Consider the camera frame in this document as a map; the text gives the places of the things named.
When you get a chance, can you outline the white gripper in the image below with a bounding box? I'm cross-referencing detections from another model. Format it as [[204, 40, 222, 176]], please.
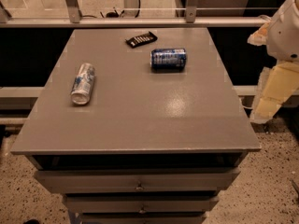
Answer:
[[248, 0, 299, 124]]

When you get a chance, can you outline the blue pepsi can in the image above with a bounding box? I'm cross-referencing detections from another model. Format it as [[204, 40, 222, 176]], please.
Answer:
[[150, 49, 187, 69]]

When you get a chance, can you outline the silver blue energy drink can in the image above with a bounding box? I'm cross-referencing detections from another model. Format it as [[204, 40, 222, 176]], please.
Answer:
[[71, 63, 95, 105]]

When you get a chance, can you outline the black snack bar wrapper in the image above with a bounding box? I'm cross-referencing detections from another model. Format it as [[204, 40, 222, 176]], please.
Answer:
[[125, 32, 158, 49]]

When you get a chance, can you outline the grey metal railing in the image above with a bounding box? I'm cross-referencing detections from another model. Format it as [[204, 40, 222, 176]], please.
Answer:
[[0, 0, 270, 28]]

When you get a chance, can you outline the middle grey drawer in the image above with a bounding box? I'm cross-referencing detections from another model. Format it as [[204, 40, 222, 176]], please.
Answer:
[[63, 195, 219, 214]]

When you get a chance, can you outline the grey drawer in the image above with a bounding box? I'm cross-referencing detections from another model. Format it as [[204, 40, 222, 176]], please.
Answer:
[[63, 195, 219, 214], [80, 213, 206, 224], [35, 168, 240, 194]]

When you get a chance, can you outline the bottom grey drawer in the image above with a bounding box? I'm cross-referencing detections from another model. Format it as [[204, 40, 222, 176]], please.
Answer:
[[80, 213, 206, 224]]

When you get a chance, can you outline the top grey drawer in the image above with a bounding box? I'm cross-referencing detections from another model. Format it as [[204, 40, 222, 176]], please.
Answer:
[[35, 168, 240, 194]]

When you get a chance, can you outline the black shoe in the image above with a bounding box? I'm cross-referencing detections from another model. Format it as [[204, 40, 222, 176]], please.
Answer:
[[23, 219, 40, 224]]

